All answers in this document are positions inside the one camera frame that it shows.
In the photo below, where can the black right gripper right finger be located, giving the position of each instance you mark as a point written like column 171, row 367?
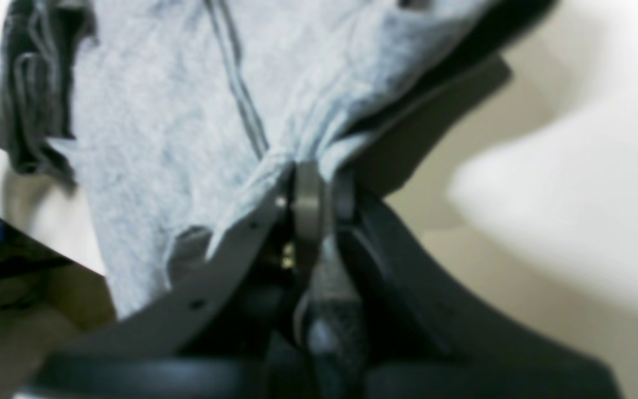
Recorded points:
column 431, row 337

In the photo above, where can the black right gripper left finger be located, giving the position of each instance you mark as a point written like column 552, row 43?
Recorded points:
column 210, row 336

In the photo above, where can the grey t-shirt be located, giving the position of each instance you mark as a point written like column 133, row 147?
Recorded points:
column 177, row 117

